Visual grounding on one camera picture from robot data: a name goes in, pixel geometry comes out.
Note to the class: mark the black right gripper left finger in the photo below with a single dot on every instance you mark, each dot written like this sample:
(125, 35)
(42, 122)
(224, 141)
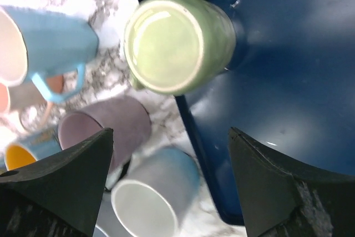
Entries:
(59, 195)

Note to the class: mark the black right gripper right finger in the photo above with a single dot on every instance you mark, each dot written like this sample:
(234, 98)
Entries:
(282, 196)

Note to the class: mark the blue butterfly mug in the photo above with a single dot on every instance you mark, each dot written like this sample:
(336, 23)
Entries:
(32, 148)

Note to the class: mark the blue mug white base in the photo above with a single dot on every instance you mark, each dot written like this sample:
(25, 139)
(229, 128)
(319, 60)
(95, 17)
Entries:
(153, 199)

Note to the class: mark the purple mug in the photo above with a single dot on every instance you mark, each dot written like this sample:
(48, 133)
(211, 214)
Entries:
(125, 115)

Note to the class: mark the pink mug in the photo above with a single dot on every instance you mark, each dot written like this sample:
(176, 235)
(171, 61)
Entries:
(22, 96)

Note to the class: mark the light blue hexagonal mug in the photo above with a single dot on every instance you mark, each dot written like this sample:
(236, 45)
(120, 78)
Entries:
(38, 44)

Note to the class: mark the light green mug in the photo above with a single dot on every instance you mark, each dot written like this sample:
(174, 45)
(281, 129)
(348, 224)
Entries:
(175, 46)

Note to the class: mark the dark blue tray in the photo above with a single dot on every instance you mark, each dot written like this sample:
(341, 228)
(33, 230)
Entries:
(289, 85)

